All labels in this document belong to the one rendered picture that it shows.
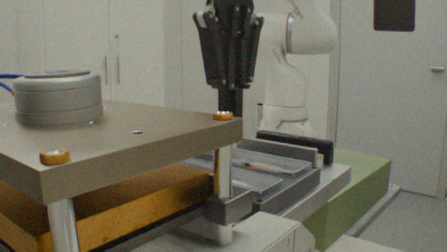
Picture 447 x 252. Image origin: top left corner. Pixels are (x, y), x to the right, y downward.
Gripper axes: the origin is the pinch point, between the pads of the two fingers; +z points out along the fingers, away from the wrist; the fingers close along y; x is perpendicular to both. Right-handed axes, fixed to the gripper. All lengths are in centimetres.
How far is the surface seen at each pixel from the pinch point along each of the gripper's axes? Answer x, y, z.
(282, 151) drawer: -1.6, 11.6, 7.6
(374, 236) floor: 28, 187, 107
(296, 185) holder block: -10.2, 0.7, 8.4
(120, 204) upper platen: -11.1, -27.0, 1.7
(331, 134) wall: 104, 281, 68
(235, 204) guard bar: -14.4, -17.9, 3.7
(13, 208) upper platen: -6.0, -33.2, 1.7
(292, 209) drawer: -11.3, -1.9, 10.5
